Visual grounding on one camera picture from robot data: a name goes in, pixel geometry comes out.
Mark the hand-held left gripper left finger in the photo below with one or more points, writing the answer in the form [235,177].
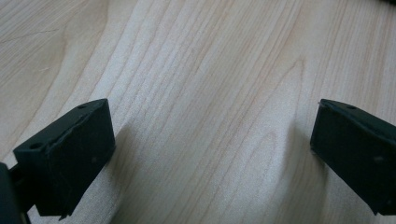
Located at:
[77,155]

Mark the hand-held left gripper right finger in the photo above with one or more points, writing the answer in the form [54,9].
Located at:
[351,146]

